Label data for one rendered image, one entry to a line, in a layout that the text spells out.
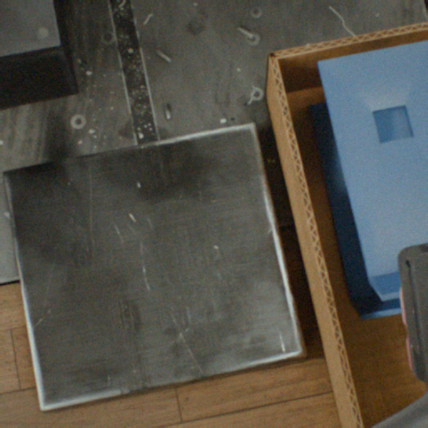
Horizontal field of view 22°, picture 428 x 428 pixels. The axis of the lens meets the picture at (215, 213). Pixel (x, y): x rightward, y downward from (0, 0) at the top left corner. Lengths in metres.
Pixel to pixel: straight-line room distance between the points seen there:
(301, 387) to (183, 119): 0.20
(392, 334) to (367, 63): 0.17
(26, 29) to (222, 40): 0.15
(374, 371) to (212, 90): 0.22
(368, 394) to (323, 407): 0.03
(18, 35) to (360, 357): 0.29
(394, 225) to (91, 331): 0.20
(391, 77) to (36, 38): 0.22
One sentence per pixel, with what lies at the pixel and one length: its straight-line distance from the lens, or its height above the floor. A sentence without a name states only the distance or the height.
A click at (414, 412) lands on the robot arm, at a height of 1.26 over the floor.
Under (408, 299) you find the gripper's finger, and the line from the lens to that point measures 0.54.
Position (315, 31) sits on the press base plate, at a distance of 0.78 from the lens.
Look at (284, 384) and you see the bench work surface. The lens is 0.71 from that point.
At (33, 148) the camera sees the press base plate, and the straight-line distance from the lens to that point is 0.76.
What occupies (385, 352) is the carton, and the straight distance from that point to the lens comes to 0.72.
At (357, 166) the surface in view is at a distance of 0.65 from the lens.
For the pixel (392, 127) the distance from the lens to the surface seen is 0.75.
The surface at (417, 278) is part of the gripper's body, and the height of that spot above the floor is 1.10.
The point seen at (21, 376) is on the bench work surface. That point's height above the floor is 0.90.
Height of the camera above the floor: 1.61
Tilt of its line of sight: 75 degrees down
